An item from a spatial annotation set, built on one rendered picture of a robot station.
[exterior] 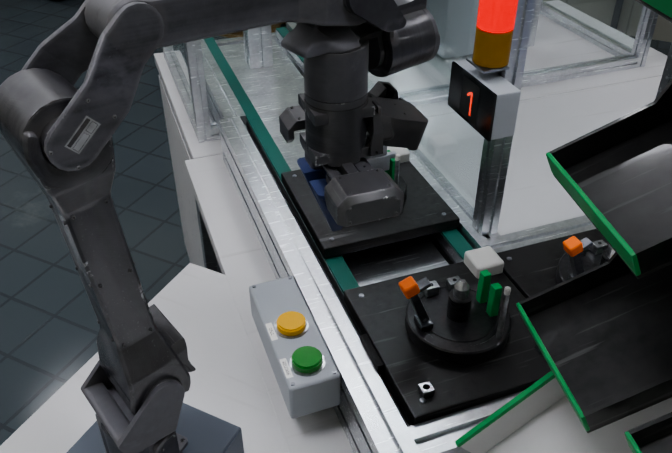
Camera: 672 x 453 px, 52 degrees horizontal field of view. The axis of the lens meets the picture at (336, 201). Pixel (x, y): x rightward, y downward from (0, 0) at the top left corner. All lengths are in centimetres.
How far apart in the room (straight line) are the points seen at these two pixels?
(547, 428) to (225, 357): 51
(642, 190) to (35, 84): 43
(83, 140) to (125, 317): 18
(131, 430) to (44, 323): 191
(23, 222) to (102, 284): 249
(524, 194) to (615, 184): 90
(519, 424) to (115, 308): 44
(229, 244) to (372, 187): 72
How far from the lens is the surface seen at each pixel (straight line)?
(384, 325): 96
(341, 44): 59
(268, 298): 102
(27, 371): 240
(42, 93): 48
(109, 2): 49
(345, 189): 59
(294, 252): 110
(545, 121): 175
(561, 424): 78
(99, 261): 55
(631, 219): 53
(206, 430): 75
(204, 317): 115
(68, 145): 47
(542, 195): 147
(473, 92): 100
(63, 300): 261
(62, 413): 108
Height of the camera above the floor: 165
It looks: 35 degrees down
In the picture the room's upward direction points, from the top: straight up
